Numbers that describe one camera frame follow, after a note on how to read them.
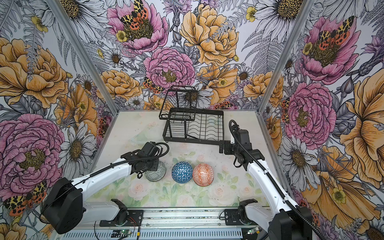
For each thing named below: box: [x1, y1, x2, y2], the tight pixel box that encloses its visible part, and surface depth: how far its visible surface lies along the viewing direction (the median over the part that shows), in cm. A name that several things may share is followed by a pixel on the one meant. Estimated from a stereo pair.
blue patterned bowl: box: [171, 161, 193, 184], surface depth 87 cm
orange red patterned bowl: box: [192, 163, 214, 187], surface depth 86 cm
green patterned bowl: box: [144, 160, 167, 182], surface depth 87 cm
